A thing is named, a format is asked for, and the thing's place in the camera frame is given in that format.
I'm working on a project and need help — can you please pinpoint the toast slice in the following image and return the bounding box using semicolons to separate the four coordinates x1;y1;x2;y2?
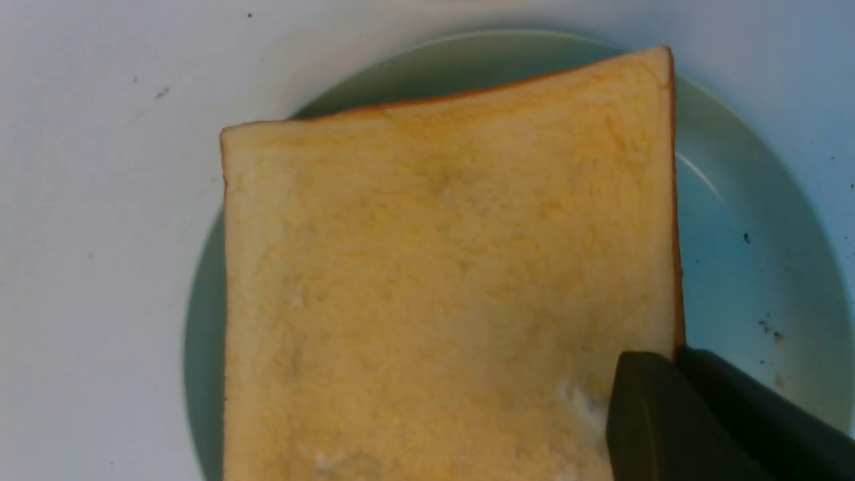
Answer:
220;46;682;480

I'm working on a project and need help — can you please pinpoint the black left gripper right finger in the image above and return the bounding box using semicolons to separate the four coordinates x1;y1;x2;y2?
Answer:
676;346;854;480

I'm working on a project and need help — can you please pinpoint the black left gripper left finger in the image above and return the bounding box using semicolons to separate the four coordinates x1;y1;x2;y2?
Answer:
607;352;772;480

